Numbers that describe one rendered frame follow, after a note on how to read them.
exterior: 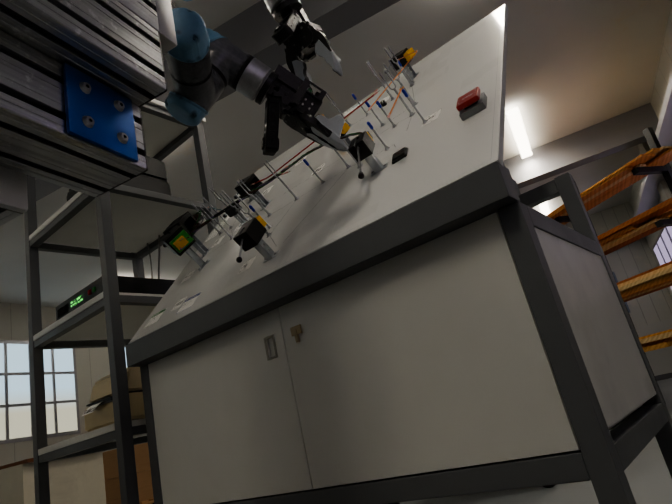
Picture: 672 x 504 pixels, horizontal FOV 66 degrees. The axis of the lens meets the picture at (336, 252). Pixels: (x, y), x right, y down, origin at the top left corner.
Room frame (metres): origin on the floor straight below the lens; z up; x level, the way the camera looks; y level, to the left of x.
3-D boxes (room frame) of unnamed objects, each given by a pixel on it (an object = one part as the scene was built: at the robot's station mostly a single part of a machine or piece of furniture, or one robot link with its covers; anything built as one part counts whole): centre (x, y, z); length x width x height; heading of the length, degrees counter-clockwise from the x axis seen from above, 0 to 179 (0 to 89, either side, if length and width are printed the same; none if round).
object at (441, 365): (1.01, -0.07, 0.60); 0.55 x 0.03 x 0.39; 54
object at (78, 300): (1.78, 0.79, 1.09); 0.35 x 0.33 x 0.07; 54
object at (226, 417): (1.34, 0.38, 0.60); 0.55 x 0.02 x 0.39; 54
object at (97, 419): (1.76, 0.75, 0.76); 0.30 x 0.21 x 0.20; 148
